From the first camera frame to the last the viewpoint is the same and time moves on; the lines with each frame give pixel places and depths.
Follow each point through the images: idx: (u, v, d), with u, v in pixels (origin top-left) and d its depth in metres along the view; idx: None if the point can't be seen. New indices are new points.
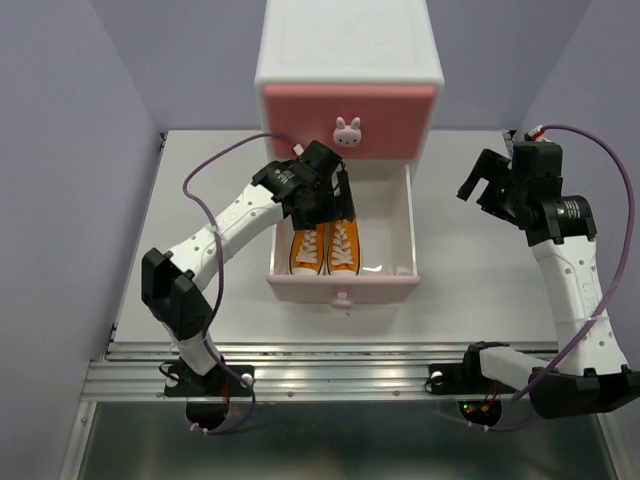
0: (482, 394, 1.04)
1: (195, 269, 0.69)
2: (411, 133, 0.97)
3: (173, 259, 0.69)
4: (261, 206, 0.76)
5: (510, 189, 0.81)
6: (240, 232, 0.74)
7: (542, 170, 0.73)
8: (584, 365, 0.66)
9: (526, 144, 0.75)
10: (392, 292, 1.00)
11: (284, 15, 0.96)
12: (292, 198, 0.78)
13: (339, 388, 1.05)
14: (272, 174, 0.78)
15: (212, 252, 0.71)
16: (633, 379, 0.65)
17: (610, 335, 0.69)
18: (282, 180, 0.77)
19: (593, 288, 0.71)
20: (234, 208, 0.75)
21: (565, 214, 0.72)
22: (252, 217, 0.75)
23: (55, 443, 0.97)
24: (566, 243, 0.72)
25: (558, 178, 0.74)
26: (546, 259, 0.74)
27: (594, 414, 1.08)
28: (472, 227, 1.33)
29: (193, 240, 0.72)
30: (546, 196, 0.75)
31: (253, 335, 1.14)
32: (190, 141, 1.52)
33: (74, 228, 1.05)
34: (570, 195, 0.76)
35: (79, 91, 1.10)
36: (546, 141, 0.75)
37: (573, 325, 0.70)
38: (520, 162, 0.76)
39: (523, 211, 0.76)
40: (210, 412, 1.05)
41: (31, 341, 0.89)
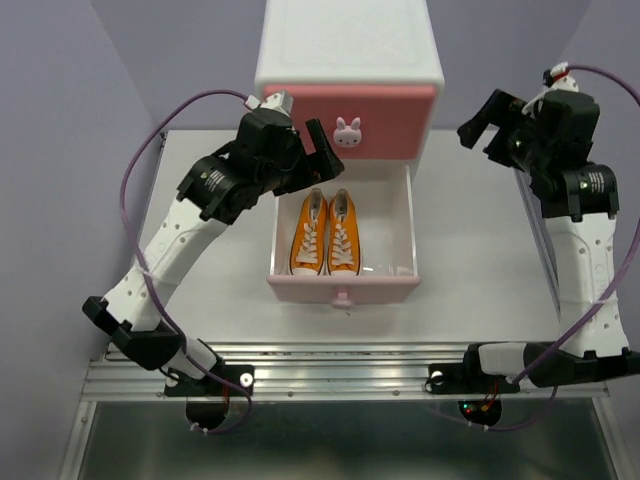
0: (481, 394, 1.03)
1: (132, 318, 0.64)
2: (412, 133, 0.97)
3: (109, 309, 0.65)
4: (190, 228, 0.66)
5: (528, 148, 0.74)
6: (175, 263, 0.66)
7: (572, 134, 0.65)
8: (586, 348, 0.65)
9: (559, 102, 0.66)
10: (391, 292, 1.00)
11: (284, 16, 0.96)
12: (230, 203, 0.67)
13: (339, 388, 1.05)
14: (198, 181, 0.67)
15: (145, 295, 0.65)
16: (631, 362, 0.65)
17: (616, 319, 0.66)
18: (210, 187, 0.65)
19: (606, 270, 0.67)
20: (161, 235, 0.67)
21: (588, 188, 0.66)
22: (183, 243, 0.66)
23: (55, 442, 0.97)
24: (583, 220, 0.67)
25: (588, 145, 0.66)
26: (560, 235, 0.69)
27: (594, 414, 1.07)
28: (472, 227, 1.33)
29: (126, 283, 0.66)
30: (569, 162, 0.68)
31: (254, 334, 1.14)
32: (190, 142, 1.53)
33: (74, 227, 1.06)
34: (593, 163, 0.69)
35: (80, 91, 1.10)
36: (584, 102, 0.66)
37: (580, 306, 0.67)
38: (547, 121, 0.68)
39: (539, 177, 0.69)
40: (210, 412, 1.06)
41: (31, 340, 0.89)
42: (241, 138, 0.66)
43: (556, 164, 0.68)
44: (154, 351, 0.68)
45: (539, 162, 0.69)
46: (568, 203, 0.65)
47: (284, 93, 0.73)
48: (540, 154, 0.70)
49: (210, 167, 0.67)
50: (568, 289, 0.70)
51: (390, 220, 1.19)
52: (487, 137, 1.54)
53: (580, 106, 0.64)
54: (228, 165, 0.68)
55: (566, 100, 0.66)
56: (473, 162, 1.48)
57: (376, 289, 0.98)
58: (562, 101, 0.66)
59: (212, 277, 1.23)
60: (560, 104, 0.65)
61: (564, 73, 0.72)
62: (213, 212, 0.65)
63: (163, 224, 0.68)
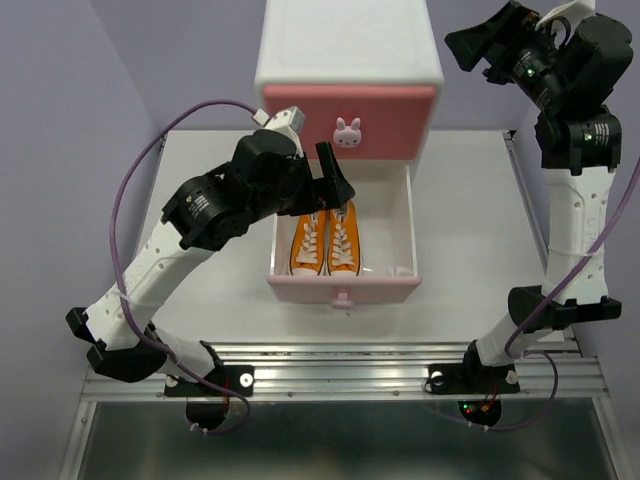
0: (482, 394, 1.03)
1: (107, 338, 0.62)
2: (411, 133, 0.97)
3: (88, 324, 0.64)
4: (168, 255, 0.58)
5: (540, 84, 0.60)
6: (154, 288, 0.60)
7: (595, 81, 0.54)
8: (567, 296, 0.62)
9: (590, 39, 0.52)
10: (391, 292, 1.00)
11: (284, 16, 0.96)
12: (215, 233, 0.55)
13: (339, 388, 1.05)
14: (183, 204, 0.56)
15: (121, 318, 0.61)
16: (609, 309, 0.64)
17: (602, 268, 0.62)
18: (193, 213, 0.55)
19: (599, 223, 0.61)
20: (141, 257, 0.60)
21: (592, 140, 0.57)
22: (160, 270, 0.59)
23: (55, 443, 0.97)
24: (582, 172, 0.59)
25: (606, 91, 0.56)
26: (556, 185, 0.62)
27: (593, 414, 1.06)
28: (472, 228, 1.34)
29: (106, 300, 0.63)
30: (580, 108, 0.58)
31: (255, 334, 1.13)
32: (190, 142, 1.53)
33: (74, 227, 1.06)
34: (602, 108, 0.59)
35: (79, 92, 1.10)
36: (620, 39, 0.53)
37: (566, 258, 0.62)
38: (570, 61, 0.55)
39: (546, 125, 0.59)
40: (210, 412, 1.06)
41: (31, 340, 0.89)
42: (235, 161, 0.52)
43: (567, 112, 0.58)
44: (129, 368, 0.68)
45: (549, 108, 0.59)
46: (570, 156, 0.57)
47: (297, 108, 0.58)
48: (554, 97, 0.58)
49: (197, 189, 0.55)
50: (556, 239, 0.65)
51: (389, 220, 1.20)
52: (487, 137, 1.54)
53: (610, 49, 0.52)
54: (220, 187, 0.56)
55: (600, 34, 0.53)
56: (473, 162, 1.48)
57: (375, 289, 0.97)
58: (594, 39, 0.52)
59: (212, 277, 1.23)
60: (593, 42, 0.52)
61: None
62: (193, 240, 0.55)
63: (145, 245, 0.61)
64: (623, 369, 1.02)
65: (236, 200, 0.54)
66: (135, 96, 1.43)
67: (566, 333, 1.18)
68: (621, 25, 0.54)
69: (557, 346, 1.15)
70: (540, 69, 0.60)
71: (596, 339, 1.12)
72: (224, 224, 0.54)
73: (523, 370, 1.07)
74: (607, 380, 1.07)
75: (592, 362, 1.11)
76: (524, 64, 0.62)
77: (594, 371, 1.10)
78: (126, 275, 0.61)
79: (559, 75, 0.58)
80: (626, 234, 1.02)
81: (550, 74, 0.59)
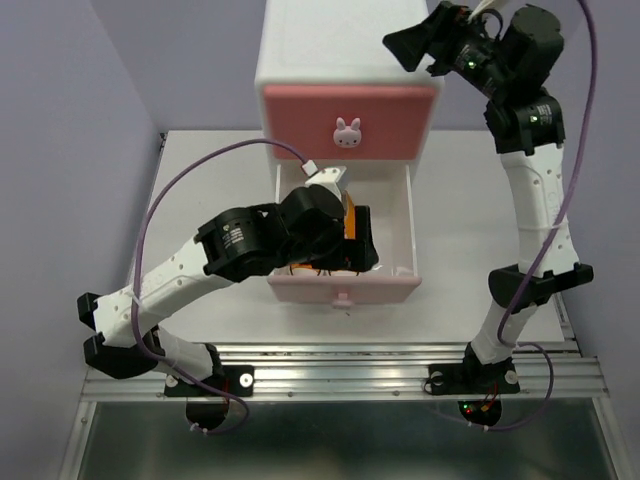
0: (482, 394, 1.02)
1: (107, 333, 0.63)
2: (411, 133, 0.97)
3: (95, 312, 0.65)
4: (190, 274, 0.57)
5: (484, 74, 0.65)
6: (166, 300, 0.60)
7: (533, 68, 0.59)
8: (545, 269, 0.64)
9: (525, 31, 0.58)
10: (391, 292, 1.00)
11: (284, 15, 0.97)
12: (238, 267, 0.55)
13: (340, 388, 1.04)
14: (218, 231, 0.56)
15: (126, 318, 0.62)
16: (584, 274, 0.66)
17: (568, 237, 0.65)
18: (226, 243, 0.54)
19: (558, 197, 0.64)
20: (164, 268, 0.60)
21: (538, 121, 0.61)
22: (178, 286, 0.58)
23: (55, 443, 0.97)
24: (536, 152, 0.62)
25: (544, 76, 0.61)
26: (514, 169, 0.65)
27: (594, 414, 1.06)
28: (471, 227, 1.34)
29: (118, 296, 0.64)
30: (524, 94, 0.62)
31: (256, 334, 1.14)
32: (190, 142, 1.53)
33: (73, 227, 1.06)
34: (543, 91, 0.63)
35: (79, 92, 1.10)
36: (550, 30, 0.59)
37: (537, 234, 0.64)
38: (511, 51, 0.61)
39: (494, 112, 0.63)
40: (210, 411, 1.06)
41: (30, 339, 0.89)
42: (285, 206, 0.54)
43: (513, 98, 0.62)
44: (118, 367, 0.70)
45: (495, 96, 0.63)
46: (521, 137, 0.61)
47: (344, 169, 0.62)
48: (498, 85, 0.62)
49: (236, 220, 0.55)
50: (523, 220, 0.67)
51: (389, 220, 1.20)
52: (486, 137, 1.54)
53: (543, 37, 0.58)
54: (259, 224, 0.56)
55: (532, 25, 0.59)
56: (472, 161, 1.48)
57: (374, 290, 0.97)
58: (529, 31, 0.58)
59: None
60: (528, 34, 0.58)
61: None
62: (216, 269, 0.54)
63: (171, 256, 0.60)
64: (623, 369, 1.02)
65: (270, 244, 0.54)
66: (135, 96, 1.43)
67: (566, 333, 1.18)
68: (550, 16, 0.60)
69: (558, 346, 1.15)
70: (482, 60, 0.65)
71: (596, 339, 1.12)
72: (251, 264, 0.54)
73: (522, 370, 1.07)
74: (607, 380, 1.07)
75: (592, 362, 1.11)
76: (466, 57, 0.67)
77: (595, 371, 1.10)
78: (145, 279, 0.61)
79: (501, 64, 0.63)
80: (625, 234, 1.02)
81: (492, 64, 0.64)
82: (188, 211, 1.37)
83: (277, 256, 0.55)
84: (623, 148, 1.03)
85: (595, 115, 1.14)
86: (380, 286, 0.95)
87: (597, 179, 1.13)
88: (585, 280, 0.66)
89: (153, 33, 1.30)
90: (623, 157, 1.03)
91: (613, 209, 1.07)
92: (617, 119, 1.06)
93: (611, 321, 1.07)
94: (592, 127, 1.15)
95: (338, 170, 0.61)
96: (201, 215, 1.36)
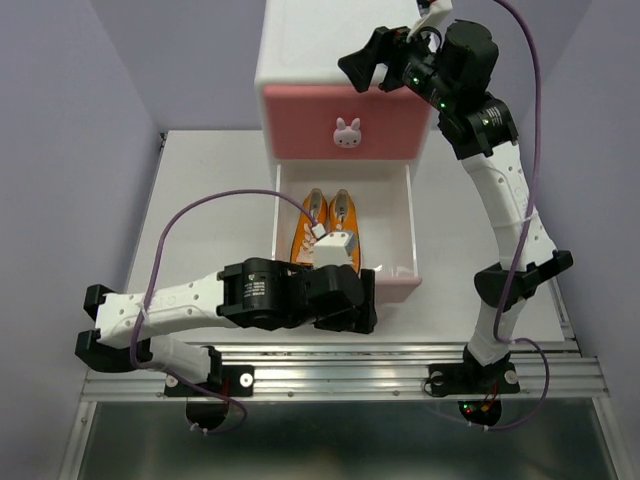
0: (481, 394, 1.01)
1: (104, 330, 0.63)
2: (412, 133, 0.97)
3: (100, 306, 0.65)
4: (203, 308, 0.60)
5: (430, 85, 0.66)
6: (169, 322, 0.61)
7: (475, 76, 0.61)
8: (527, 262, 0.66)
9: (462, 43, 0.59)
10: (391, 292, 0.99)
11: (283, 15, 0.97)
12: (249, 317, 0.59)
13: (339, 388, 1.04)
14: (244, 278, 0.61)
15: (127, 326, 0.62)
16: (564, 260, 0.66)
17: (541, 227, 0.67)
18: (246, 292, 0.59)
19: (524, 191, 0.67)
20: (178, 292, 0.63)
21: (490, 123, 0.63)
22: (187, 314, 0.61)
23: (54, 443, 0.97)
24: (495, 152, 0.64)
25: (487, 81, 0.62)
26: (477, 172, 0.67)
27: (593, 414, 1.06)
28: (471, 227, 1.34)
29: (127, 301, 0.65)
30: (472, 102, 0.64)
31: (256, 335, 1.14)
32: (190, 142, 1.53)
33: (74, 226, 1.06)
34: (488, 95, 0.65)
35: (79, 92, 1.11)
36: (483, 37, 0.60)
37: (512, 229, 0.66)
38: (450, 64, 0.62)
39: (449, 123, 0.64)
40: (209, 412, 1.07)
41: (30, 339, 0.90)
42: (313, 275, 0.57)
43: (462, 108, 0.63)
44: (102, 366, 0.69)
45: (446, 108, 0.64)
46: (478, 142, 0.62)
47: (352, 233, 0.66)
48: (446, 97, 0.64)
49: (261, 273, 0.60)
50: (495, 219, 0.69)
51: (389, 220, 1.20)
52: None
53: (480, 47, 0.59)
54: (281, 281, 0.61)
55: (465, 37, 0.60)
56: None
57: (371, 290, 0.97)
58: (464, 43, 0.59)
59: None
60: (464, 45, 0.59)
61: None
62: (229, 315, 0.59)
63: (189, 282, 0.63)
64: (622, 369, 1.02)
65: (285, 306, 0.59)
66: (135, 96, 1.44)
67: (566, 333, 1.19)
68: (478, 25, 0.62)
69: (558, 346, 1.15)
70: (426, 74, 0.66)
71: (596, 339, 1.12)
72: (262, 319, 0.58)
73: (522, 370, 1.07)
74: (607, 380, 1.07)
75: (592, 362, 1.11)
76: (412, 72, 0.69)
77: (594, 371, 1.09)
78: (157, 294, 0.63)
79: (444, 75, 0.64)
80: (625, 234, 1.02)
81: (436, 76, 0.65)
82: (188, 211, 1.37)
83: (286, 317, 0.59)
84: (623, 148, 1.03)
85: (595, 115, 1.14)
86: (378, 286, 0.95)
87: (596, 179, 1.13)
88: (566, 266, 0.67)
89: (153, 33, 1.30)
90: (624, 157, 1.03)
91: (612, 209, 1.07)
92: (616, 119, 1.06)
93: (610, 322, 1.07)
94: (591, 127, 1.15)
95: (346, 235, 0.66)
96: (202, 215, 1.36)
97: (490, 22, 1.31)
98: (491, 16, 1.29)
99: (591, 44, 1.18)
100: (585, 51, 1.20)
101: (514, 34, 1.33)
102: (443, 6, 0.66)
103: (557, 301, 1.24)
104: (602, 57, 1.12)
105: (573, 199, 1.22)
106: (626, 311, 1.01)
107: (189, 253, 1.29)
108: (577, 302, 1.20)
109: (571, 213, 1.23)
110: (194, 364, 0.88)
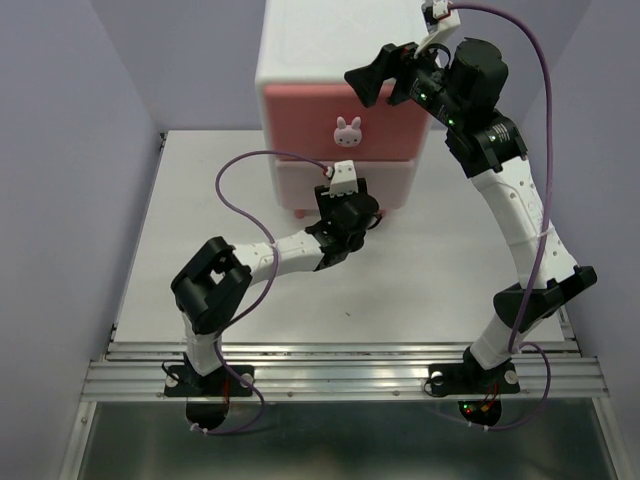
0: (481, 394, 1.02)
1: (252, 267, 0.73)
2: (414, 137, 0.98)
3: (235, 251, 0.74)
4: (310, 247, 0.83)
5: (438, 101, 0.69)
6: (290, 259, 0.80)
7: (483, 95, 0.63)
8: (547, 278, 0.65)
9: (471, 63, 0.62)
10: (389, 191, 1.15)
11: (284, 15, 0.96)
12: (328, 257, 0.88)
13: (339, 388, 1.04)
14: (318, 232, 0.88)
15: (267, 261, 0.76)
16: (587, 275, 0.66)
17: (559, 243, 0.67)
18: (324, 239, 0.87)
19: (537, 205, 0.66)
20: (287, 239, 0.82)
21: (497, 140, 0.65)
22: (302, 253, 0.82)
23: (55, 443, 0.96)
24: (505, 168, 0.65)
25: (495, 100, 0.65)
26: (487, 188, 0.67)
27: (594, 414, 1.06)
28: (470, 226, 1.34)
29: (253, 245, 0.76)
30: (479, 119, 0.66)
31: (257, 335, 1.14)
32: (189, 142, 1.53)
33: (73, 227, 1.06)
34: (496, 112, 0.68)
35: (79, 90, 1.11)
36: (491, 57, 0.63)
37: (527, 244, 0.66)
38: (459, 81, 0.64)
39: (456, 140, 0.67)
40: (210, 412, 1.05)
41: (31, 339, 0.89)
42: (342, 215, 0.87)
43: (470, 125, 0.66)
44: (229, 310, 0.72)
45: (454, 125, 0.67)
46: (486, 158, 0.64)
47: (336, 164, 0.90)
48: (454, 114, 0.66)
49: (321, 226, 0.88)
50: (508, 232, 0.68)
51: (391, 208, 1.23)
52: None
53: (489, 66, 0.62)
54: (328, 229, 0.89)
55: (473, 55, 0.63)
56: None
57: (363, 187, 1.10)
58: (473, 62, 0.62)
59: None
60: (473, 65, 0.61)
61: (447, 14, 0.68)
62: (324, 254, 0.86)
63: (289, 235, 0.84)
64: (623, 370, 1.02)
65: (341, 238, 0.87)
66: (135, 96, 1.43)
67: (566, 333, 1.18)
68: (488, 43, 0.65)
69: (559, 345, 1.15)
70: (435, 90, 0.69)
71: (596, 340, 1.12)
72: (336, 251, 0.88)
73: (522, 370, 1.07)
74: (607, 380, 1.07)
75: (592, 362, 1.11)
76: (420, 88, 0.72)
77: (594, 371, 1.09)
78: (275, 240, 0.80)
79: (453, 93, 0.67)
80: (625, 235, 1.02)
81: (443, 92, 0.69)
82: (187, 211, 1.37)
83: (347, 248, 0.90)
84: (622, 149, 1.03)
85: (595, 116, 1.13)
86: (380, 177, 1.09)
87: (596, 180, 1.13)
88: (589, 281, 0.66)
89: (152, 33, 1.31)
90: (623, 157, 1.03)
91: (612, 211, 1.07)
92: (615, 119, 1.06)
93: (610, 323, 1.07)
94: (591, 128, 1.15)
95: (349, 165, 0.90)
96: (201, 215, 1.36)
97: (489, 23, 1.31)
98: (491, 16, 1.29)
99: (590, 45, 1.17)
100: (585, 52, 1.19)
101: (514, 35, 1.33)
102: (453, 23, 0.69)
103: None
104: (602, 59, 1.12)
105: (573, 199, 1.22)
106: (627, 312, 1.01)
107: (187, 254, 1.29)
108: (577, 303, 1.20)
109: (571, 214, 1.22)
110: (202, 356, 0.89)
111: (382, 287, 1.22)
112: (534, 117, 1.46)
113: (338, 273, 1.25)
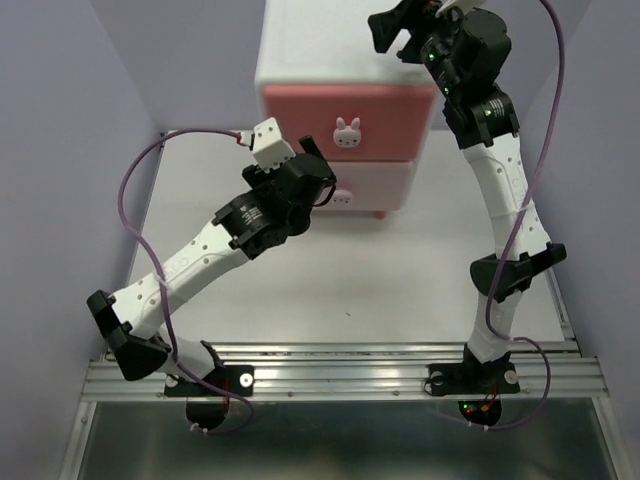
0: (481, 394, 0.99)
1: (134, 320, 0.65)
2: (413, 135, 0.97)
3: (115, 305, 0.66)
4: (216, 252, 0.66)
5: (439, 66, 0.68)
6: (190, 281, 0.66)
7: (483, 68, 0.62)
8: (521, 249, 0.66)
9: (475, 34, 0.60)
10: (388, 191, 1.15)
11: (284, 14, 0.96)
12: (259, 237, 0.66)
13: (339, 388, 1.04)
14: (238, 212, 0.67)
15: (154, 302, 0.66)
16: (558, 253, 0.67)
17: (536, 219, 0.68)
18: (247, 218, 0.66)
19: (522, 182, 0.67)
20: (185, 252, 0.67)
21: (491, 115, 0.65)
22: (206, 264, 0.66)
23: (55, 443, 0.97)
24: (495, 143, 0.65)
25: (495, 75, 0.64)
26: (475, 163, 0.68)
27: (593, 414, 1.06)
28: (470, 226, 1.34)
29: (138, 286, 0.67)
30: (477, 92, 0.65)
31: (258, 335, 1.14)
32: (189, 142, 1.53)
33: (73, 227, 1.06)
34: (495, 87, 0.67)
35: (78, 90, 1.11)
36: (496, 30, 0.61)
37: (506, 219, 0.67)
38: (460, 50, 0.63)
39: (454, 111, 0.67)
40: (210, 412, 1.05)
41: (31, 339, 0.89)
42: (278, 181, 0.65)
43: (468, 97, 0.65)
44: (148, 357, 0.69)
45: (450, 95, 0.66)
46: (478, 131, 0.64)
47: (257, 124, 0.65)
48: (451, 84, 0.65)
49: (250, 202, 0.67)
50: (492, 207, 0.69)
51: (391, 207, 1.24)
52: None
53: (493, 38, 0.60)
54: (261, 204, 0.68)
55: (480, 26, 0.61)
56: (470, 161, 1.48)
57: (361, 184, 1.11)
58: (479, 34, 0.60)
59: None
60: (477, 37, 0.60)
61: None
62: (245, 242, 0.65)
63: (191, 242, 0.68)
64: (623, 370, 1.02)
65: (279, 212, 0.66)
66: (135, 96, 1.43)
67: (566, 333, 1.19)
68: (495, 16, 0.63)
69: (559, 346, 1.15)
70: (440, 54, 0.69)
71: (596, 339, 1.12)
72: (268, 232, 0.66)
73: (522, 370, 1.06)
74: (607, 380, 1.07)
75: (592, 362, 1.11)
76: (428, 48, 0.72)
77: (595, 371, 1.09)
78: (165, 265, 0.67)
79: (454, 62, 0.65)
80: (625, 235, 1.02)
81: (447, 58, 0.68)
82: (187, 211, 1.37)
83: (287, 225, 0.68)
84: (622, 149, 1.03)
85: (595, 115, 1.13)
86: (379, 177, 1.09)
87: (596, 179, 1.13)
88: (560, 257, 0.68)
89: (152, 33, 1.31)
90: (624, 157, 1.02)
91: (612, 210, 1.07)
92: (615, 118, 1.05)
93: (610, 322, 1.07)
94: (591, 127, 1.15)
95: (271, 124, 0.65)
96: (201, 215, 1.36)
97: None
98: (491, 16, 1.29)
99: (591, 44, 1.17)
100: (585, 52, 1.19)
101: (514, 35, 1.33)
102: None
103: (557, 301, 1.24)
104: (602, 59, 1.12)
105: (573, 199, 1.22)
106: (627, 312, 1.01)
107: None
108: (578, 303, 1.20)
109: (571, 214, 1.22)
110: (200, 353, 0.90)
111: (381, 287, 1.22)
112: (534, 117, 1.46)
113: (338, 273, 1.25)
